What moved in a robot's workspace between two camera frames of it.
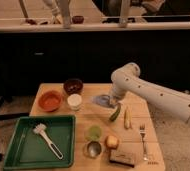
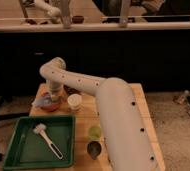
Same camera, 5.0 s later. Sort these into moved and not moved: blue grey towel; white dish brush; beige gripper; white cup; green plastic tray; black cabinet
Moved: beige gripper; blue grey towel
Not moved: white dish brush; white cup; black cabinet; green plastic tray
